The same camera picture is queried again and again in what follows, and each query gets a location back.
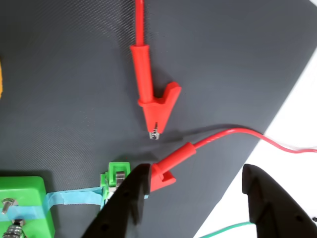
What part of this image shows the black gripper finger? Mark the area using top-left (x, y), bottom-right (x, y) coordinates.
top-left (81, 163), bottom-right (152, 238)
top-left (241, 163), bottom-right (317, 238)

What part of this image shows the red alligator clip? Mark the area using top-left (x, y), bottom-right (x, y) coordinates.
top-left (130, 44), bottom-right (182, 141)
top-left (148, 141), bottom-right (198, 193)

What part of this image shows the green battery holder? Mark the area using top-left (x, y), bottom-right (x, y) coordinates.
top-left (100, 161), bottom-right (131, 211)

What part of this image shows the green bulb holder base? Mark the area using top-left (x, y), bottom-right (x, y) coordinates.
top-left (0, 176), bottom-right (55, 238)

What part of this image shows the long blue masking tape strip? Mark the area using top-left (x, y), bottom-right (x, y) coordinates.
top-left (0, 204), bottom-right (48, 223)
top-left (44, 187), bottom-right (104, 206)

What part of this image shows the dark grey work mat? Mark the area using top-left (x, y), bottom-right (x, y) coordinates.
top-left (0, 0), bottom-right (317, 238)

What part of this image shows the yellow half-round lightning sticker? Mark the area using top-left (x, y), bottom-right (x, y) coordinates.
top-left (0, 57), bottom-right (4, 100)

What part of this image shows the green lead cable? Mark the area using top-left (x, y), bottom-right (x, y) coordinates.
top-left (197, 222), bottom-right (251, 238)

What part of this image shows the red lead cable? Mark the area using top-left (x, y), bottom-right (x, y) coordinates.
top-left (134, 0), bottom-right (317, 154)

